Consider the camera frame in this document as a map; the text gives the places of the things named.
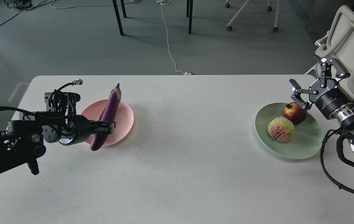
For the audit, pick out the red pomegranate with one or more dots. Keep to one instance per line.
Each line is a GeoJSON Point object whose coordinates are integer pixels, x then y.
{"type": "Point", "coordinates": [294, 113]}

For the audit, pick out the white office chair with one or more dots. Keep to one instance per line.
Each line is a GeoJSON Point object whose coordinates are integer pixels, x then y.
{"type": "Point", "coordinates": [339, 43]}

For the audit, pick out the pink plate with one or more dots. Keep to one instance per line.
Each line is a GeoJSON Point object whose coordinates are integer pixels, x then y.
{"type": "Point", "coordinates": [124, 120]}

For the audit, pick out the purple eggplant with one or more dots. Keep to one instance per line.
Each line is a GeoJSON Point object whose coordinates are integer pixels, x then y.
{"type": "Point", "coordinates": [108, 116]}

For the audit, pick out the light green plate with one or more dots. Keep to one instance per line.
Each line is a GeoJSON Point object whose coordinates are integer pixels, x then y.
{"type": "Point", "coordinates": [305, 143]}

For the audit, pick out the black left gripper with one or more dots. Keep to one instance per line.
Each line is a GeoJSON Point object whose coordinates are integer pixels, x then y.
{"type": "Point", "coordinates": [80, 128]}

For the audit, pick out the black table leg left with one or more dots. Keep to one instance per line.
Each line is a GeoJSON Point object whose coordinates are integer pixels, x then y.
{"type": "Point", "coordinates": [117, 14]}

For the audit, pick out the black table leg right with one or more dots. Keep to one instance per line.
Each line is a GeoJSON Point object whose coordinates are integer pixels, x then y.
{"type": "Point", "coordinates": [189, 14]}

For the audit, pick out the red chili pepper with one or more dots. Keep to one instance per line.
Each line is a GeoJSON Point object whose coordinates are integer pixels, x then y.
{"type": "Point", "coordinates": [101, 115]}

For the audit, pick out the black table leg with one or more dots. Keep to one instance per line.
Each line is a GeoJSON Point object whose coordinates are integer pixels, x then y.
{"type": "Point", "coordinates": [117, 14]}
{"type": "Point", "coordinates": [189, 14]}

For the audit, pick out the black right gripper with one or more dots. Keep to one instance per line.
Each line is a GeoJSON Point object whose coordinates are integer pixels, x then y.
{"type": "Point", "coordinates": [330, 98]}

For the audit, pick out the white chair wheeled base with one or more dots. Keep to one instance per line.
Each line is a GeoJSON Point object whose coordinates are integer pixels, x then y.
{"type": "Point", "coordinates": [246, 12]}

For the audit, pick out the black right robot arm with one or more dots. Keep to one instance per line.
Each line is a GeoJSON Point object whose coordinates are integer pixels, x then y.
{"type": "Point", "coordinates": [345, 140]}

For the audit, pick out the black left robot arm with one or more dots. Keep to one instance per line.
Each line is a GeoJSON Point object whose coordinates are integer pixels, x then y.
{"type": "Point", "coordinates": [23, 141]}

